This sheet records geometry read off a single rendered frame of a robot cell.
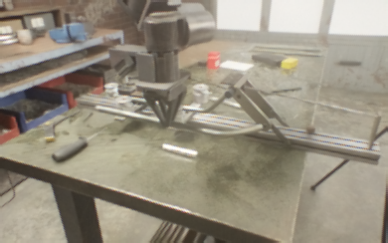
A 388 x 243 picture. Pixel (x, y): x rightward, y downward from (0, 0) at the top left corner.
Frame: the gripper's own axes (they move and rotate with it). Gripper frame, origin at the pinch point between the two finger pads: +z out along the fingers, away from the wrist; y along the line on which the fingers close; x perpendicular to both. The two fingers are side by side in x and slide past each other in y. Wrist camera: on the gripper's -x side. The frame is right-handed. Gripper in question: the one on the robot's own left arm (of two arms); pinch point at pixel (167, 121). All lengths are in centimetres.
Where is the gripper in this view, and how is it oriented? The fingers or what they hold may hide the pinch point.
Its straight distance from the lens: 59.8
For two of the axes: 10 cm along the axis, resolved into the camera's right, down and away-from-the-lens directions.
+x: 9.0, 1.8, -3.9
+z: 0.2, 8.9, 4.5
